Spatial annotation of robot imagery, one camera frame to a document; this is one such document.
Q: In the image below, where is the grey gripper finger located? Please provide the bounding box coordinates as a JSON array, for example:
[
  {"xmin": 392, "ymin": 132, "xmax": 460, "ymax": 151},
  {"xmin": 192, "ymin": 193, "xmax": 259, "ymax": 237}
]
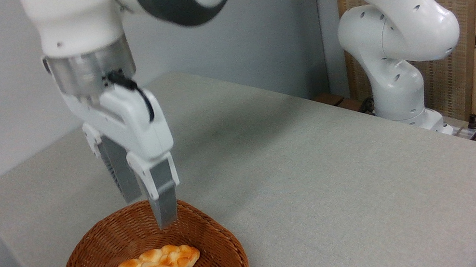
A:
[
  {"xmin": 125, "ymin": 145, "xmax": 188, "ymax": 234},
  {"xmin": 81, "ymin": 114, "xmax": 147, "ymax": 211}
]

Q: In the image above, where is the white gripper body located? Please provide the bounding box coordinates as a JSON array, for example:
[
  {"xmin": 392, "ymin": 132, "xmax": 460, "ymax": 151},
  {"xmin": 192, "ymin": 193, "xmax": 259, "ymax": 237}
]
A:
[{"xmin": 61, "ymin": 76, "xmax": 177, "ymax": 174}]

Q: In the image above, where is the brown wicker basket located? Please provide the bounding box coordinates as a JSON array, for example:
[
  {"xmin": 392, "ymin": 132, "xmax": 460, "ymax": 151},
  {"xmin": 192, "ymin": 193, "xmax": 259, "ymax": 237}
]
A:
[{"xmin": 50, "ymin": 184, "xmax": 250, "ymax": 267}]

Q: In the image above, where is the grey tablecloth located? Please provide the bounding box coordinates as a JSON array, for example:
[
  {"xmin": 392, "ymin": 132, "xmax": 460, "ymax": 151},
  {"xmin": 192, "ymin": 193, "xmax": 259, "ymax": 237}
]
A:
[{"xmin": 0, "ymin": 17, "xmax": 476, "ymax": 267}]

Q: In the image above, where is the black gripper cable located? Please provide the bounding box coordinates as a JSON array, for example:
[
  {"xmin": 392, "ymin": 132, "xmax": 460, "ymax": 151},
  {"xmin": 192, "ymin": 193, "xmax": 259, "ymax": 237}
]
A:
[{"xmin": 104, "ymin": 65, "xmax": 157, "ymax": 129}]

